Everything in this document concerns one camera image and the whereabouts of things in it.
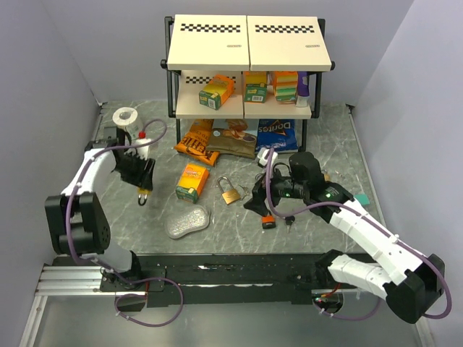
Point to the black keys bunch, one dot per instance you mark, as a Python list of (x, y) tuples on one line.
[(289, 221)]

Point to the orange green box on table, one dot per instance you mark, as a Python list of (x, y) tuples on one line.
[(192, 182)]

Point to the orange black padlock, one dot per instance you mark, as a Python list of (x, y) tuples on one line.
[(268, 222)]

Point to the orange Reese's bag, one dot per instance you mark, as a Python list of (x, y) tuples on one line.
[(196, 140)]

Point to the white tape roll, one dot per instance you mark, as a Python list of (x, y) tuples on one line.
[(128, 119)]

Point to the brass padlock long shackle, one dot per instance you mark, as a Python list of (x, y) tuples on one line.
[(228, 192)]

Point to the brown chip bag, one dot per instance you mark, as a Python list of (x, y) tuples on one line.
[(234, 137)]

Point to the black frame cream shelf rack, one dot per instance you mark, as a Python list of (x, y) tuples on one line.
[(200, 46)]

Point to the orange green box on shelf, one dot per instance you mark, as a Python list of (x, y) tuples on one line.
[(216, 92)]

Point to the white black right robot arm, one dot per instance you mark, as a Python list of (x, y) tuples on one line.
[(412, 284)]

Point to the green yellow box on shelf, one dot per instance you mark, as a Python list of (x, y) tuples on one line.
[(256, 87)]

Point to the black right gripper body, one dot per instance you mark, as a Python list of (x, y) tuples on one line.
[(286, 187)]

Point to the stacked coloured sponges pack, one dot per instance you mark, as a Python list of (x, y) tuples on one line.
[(284, 85)]

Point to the purple white bottle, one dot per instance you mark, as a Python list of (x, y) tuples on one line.
[(303, 90)]

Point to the teal rectangular box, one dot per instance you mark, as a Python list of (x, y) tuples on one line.
[(362, 199)]

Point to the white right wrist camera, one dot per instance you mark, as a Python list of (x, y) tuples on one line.
[(264, 157)]

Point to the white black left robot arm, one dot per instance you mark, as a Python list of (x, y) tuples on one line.
[(76, 221)]

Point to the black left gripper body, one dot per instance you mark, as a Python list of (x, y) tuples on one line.
[(132, 168)]

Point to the blue Doritos bag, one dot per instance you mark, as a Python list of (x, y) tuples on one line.
[(279, 134)]

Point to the yellow black padlock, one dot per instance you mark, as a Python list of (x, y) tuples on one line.
[(143, 195)]

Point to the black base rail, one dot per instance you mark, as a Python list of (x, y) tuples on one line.
[(165, 279)]

